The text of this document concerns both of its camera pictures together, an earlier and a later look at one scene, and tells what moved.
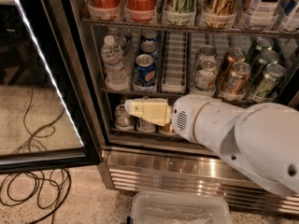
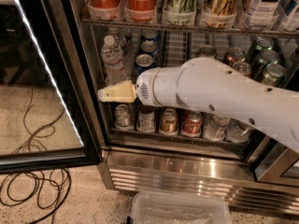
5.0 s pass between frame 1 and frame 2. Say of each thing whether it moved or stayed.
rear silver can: stayed
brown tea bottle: stayed
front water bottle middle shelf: stayed
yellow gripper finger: moved
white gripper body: moved
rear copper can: stayed
